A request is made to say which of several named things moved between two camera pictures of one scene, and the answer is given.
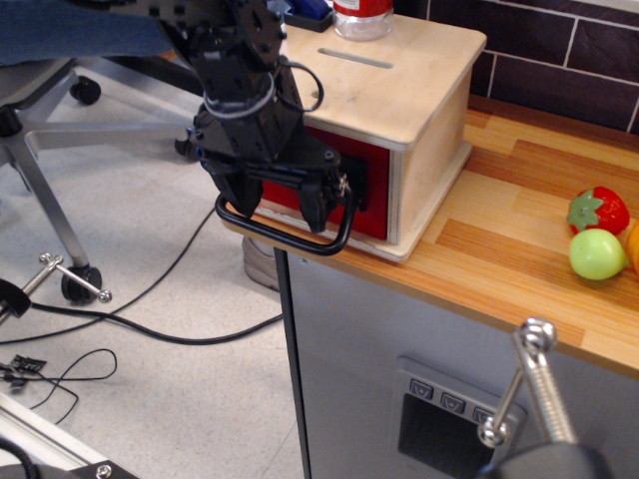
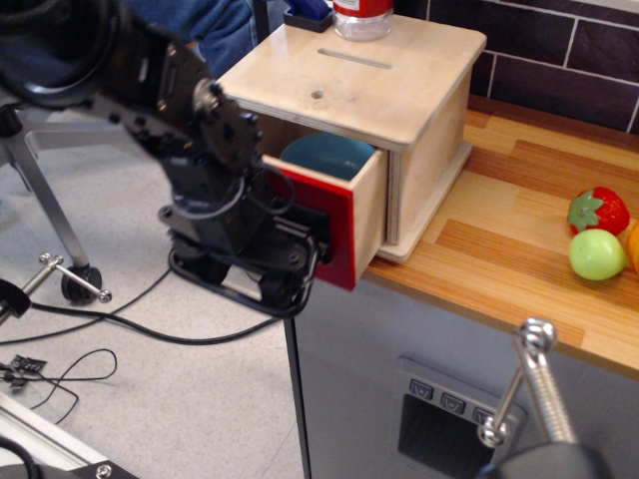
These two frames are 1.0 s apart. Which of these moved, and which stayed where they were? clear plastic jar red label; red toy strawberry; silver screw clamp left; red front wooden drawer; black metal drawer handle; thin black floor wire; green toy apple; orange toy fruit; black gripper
Moved: black gripper; black metal drawer handle; red front wooden drawer
Stayed: orange toy fruit; green toy apple; red toy strawberry; clear plastic jar red label; silver screw clamp left; thin black floor wire
